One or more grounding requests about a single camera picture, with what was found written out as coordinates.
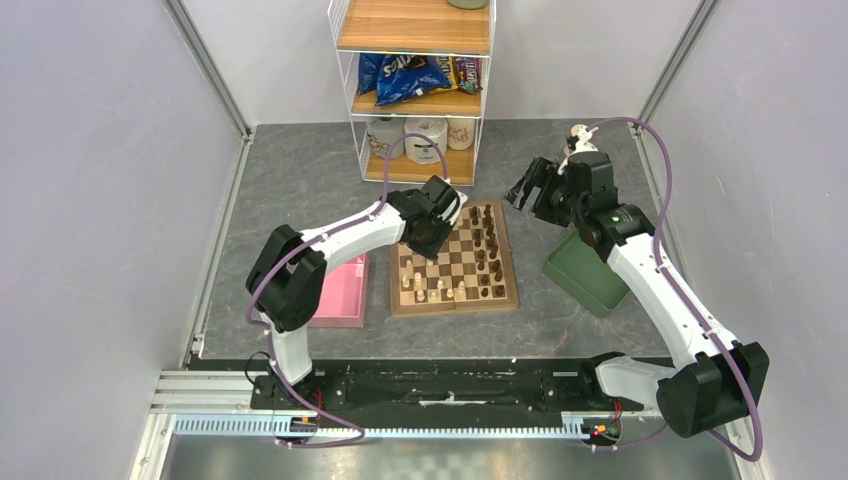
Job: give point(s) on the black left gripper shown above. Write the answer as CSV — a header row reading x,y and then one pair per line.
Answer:
x,y
430,251

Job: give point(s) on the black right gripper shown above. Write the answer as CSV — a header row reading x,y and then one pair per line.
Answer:
x,y
544,173

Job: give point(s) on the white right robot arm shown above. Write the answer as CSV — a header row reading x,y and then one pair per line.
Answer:
x,y
714,379

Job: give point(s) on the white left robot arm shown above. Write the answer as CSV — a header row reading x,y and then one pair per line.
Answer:
x,y
287,279

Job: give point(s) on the wooden chess board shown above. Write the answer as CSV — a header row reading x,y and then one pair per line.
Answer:
x,y
473,271

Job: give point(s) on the green soap pump bottle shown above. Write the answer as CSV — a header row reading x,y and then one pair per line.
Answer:
x,y
580,140

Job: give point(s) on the white toilet paper roll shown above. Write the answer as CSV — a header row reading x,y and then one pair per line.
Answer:
x,y
422,151

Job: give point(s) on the green plastic bin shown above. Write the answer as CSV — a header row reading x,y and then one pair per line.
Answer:
x,y
577,269

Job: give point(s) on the pink printed cup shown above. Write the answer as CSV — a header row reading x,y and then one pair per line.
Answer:
x,y
461,133

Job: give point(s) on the white patterned mug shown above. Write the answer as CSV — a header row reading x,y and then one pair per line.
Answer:
x,y
382,133

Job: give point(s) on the pink plastic bin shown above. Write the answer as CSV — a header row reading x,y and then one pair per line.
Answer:
x,y
343,297

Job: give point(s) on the blue chips bag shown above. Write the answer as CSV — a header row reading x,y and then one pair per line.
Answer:
x,y
399,78

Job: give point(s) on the dark candy bag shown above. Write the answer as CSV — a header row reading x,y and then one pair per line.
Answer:
x,y
468,74

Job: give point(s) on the white wire wooden shelf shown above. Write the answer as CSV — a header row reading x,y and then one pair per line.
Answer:
x,y
445,29

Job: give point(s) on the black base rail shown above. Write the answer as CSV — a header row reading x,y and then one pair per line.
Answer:
x,y
461,393

